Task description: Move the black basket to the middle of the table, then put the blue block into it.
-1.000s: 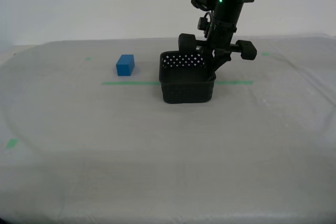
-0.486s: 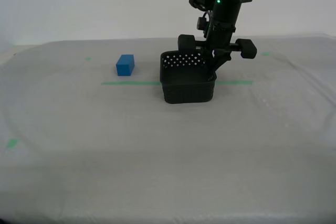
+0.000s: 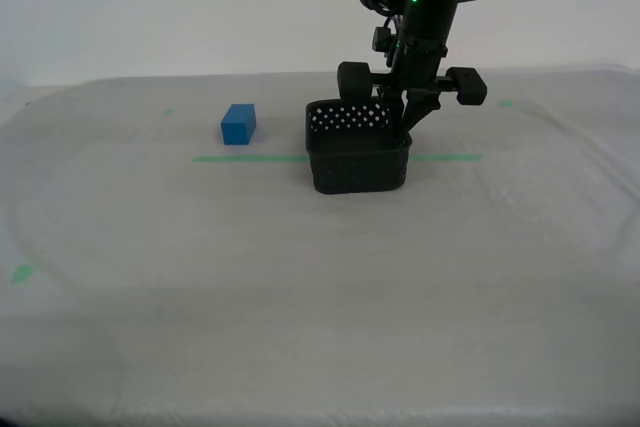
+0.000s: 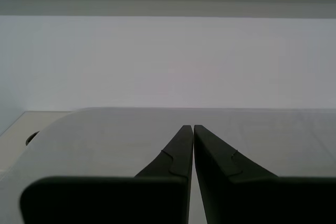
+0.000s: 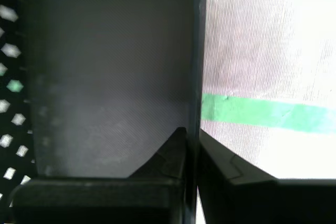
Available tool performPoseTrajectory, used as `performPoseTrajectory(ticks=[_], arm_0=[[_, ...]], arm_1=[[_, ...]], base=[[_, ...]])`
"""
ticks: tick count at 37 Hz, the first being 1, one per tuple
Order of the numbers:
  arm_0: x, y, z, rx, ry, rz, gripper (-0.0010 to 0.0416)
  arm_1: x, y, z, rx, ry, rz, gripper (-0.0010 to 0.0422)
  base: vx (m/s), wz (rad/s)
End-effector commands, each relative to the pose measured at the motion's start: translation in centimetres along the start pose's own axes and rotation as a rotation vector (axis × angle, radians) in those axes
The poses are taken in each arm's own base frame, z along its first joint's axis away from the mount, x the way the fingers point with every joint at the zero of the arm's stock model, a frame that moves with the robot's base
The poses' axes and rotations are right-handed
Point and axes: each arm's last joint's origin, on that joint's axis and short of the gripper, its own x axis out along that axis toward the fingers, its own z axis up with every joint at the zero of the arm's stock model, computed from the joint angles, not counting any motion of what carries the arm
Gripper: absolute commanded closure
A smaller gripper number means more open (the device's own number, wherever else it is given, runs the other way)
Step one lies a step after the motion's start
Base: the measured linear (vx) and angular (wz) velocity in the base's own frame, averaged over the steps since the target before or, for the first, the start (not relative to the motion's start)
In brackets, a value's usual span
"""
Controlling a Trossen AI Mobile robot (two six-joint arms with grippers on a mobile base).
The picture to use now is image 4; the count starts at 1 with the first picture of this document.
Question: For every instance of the black round table grommet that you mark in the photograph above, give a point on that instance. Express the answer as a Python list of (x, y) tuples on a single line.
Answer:
[(30, 140)]

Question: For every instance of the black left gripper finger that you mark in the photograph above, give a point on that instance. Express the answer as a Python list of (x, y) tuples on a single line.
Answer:
[(262, 203), (105, 203)]

